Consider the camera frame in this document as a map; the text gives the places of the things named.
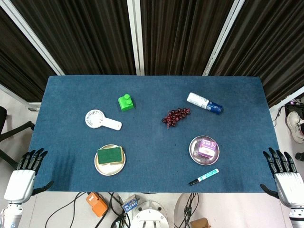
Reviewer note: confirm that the purple small box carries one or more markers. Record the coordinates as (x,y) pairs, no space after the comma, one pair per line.
(206,148)

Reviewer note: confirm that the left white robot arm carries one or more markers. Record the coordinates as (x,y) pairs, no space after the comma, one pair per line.
(10,213)

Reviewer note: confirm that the orange box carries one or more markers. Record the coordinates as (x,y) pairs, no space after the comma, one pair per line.
(97,204)

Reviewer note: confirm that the small blue white box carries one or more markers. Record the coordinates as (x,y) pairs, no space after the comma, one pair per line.
(130,205)

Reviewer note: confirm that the dark pleated curtain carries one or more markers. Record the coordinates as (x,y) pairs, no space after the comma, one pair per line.
(21,71)
(273,47)
(83,35)
(180,35)

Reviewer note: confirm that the black electronic device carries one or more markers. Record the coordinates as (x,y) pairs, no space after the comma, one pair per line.
(293,107)

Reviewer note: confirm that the black chair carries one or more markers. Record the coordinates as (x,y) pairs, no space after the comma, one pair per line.
(23,127)

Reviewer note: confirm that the blue table cloth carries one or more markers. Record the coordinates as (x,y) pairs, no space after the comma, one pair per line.
(152,147)

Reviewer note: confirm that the round metal plate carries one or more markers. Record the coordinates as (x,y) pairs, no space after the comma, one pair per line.
(204,162)
(109,170)

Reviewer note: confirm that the bunch of red grapes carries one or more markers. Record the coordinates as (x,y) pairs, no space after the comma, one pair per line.
(175,115)

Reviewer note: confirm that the white blue spray bottle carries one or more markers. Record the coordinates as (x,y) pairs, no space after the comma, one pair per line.
(199,101)

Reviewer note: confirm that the white frame base bar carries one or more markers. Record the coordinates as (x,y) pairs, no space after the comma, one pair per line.
(285,98)
(14,95)

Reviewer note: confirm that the brown cardboard box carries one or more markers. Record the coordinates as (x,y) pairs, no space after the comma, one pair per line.
(199,223)

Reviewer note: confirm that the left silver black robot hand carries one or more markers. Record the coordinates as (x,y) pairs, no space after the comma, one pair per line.
(20,183)

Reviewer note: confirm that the white frame post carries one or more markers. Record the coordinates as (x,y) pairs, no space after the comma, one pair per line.
(135,35)
(31,35)
(223,35)

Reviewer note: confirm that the green yellow sponge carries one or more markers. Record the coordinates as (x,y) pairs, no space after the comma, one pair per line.
(109,155)

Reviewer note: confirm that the green toy building block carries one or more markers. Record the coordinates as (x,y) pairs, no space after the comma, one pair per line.
(126,104)

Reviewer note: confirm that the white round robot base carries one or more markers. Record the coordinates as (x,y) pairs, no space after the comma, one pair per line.
(149,217)

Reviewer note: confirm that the white handheld fan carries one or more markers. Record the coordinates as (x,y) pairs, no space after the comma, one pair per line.
(93,118)

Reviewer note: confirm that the green white marker pen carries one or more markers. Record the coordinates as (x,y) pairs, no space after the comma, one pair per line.
(206,175)

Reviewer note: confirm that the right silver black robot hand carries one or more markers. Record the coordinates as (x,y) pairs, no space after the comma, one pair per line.
(289,187)

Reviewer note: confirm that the black caster wheel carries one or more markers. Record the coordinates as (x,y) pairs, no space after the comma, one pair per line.
(299,156)

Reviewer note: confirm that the white sneaker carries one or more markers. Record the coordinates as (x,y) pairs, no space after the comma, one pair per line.
(294,123)

